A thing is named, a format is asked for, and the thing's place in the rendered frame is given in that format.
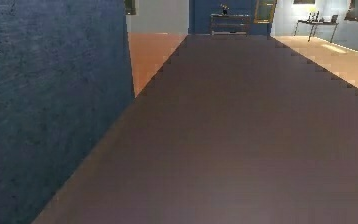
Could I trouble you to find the dark thin-legged table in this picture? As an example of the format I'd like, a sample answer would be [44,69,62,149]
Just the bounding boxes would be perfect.
[293,19,340,44]

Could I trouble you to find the gold framed picture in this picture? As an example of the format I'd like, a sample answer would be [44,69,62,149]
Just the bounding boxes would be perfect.
[253,0,278,25]

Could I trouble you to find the dark framed picture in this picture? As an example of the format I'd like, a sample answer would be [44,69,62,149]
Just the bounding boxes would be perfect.
[124,0,137,16]

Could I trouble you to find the dark wooden shelf unit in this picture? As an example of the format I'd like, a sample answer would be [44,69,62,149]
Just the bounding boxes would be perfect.
[209,13,252,36]

